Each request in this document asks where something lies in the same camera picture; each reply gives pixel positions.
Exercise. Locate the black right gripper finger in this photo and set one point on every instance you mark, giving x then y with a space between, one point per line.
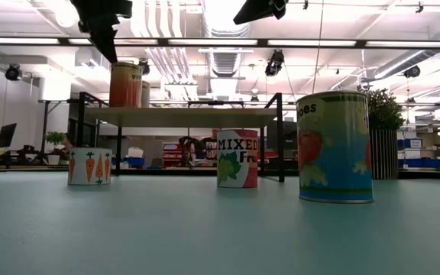
254 11

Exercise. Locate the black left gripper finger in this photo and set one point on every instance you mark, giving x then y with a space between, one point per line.
107 44

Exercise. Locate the pineapple labelled orange tin can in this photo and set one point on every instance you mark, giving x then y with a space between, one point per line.
124 86

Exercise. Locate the peaches labelled tin can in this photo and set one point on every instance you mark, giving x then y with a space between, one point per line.
146 95

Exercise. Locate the short white carrot-print can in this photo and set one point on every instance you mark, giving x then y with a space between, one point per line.
90 168

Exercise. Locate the mixed fruit labelled tin can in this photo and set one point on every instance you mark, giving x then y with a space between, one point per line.
237 160

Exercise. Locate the tomatoes labelled blue-green tin can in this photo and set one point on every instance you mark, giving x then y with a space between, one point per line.
334 160

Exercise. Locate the black background robot arm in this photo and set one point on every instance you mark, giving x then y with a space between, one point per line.
189 149

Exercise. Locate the black overhead light bar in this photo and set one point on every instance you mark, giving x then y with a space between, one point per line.
262 43

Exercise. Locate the black ceiling spotlight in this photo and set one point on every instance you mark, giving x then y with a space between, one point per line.
144 66
274 63
12 72
412 72

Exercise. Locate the black background stand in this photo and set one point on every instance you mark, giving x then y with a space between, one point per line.
46 122

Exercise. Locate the small background potted plant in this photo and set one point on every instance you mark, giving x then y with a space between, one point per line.
55 139

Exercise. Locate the white background box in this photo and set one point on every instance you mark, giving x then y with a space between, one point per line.
135 152

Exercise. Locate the red tool cabinet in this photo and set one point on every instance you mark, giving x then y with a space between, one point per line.
170 153

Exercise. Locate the dark background cabinet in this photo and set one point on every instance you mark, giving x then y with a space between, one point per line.
290 135

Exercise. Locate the black background monitor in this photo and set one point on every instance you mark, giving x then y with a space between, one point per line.
6 135

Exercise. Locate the potted plant striped pot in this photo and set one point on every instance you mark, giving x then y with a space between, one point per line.
384 153

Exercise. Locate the blue storage bin white label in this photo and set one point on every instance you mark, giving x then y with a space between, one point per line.
414 143

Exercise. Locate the green table mat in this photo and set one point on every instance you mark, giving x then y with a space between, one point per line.
220 229

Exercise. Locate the silver ribbed ceiling duct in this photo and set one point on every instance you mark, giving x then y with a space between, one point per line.
224 63

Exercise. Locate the wooden shelf black metal frame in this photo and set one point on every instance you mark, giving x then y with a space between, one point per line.
182 117

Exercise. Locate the grey round ceiling duct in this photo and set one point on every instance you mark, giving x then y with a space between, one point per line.
415 57

